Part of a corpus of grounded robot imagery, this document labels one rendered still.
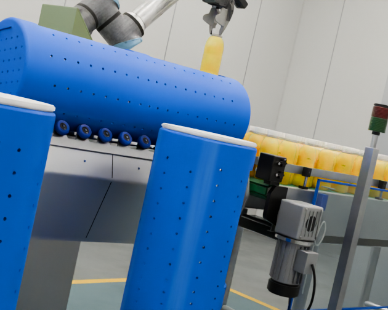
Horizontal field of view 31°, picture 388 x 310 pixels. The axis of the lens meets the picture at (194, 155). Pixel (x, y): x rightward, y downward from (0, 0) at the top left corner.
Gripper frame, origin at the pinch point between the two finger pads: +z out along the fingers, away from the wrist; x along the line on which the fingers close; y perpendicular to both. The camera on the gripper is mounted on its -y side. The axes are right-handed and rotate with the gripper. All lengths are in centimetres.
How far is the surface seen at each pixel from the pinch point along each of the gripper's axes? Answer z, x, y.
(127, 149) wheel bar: 45, 12, 36
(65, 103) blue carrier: 35, 14, 61
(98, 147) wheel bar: 46, 12, 47
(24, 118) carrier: 37, 70, 103
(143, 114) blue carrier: 33.2, 14.3, 34.5
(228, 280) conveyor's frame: 95, -16, -53
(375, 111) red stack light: 14, 36, -50
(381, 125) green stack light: 18, 39, -52
